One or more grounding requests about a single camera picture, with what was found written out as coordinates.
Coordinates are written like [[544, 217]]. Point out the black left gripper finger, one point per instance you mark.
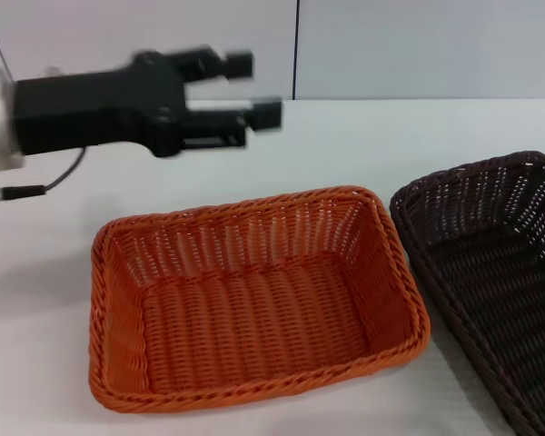
[[218, 120], [209, 63]]

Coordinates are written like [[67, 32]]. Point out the dark brown woven plastic basket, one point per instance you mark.
[[495, 281]]

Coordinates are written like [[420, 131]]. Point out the orange woven plastic basket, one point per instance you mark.
[[254, 318]]

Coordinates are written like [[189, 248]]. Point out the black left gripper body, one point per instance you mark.
[[100, 109]]

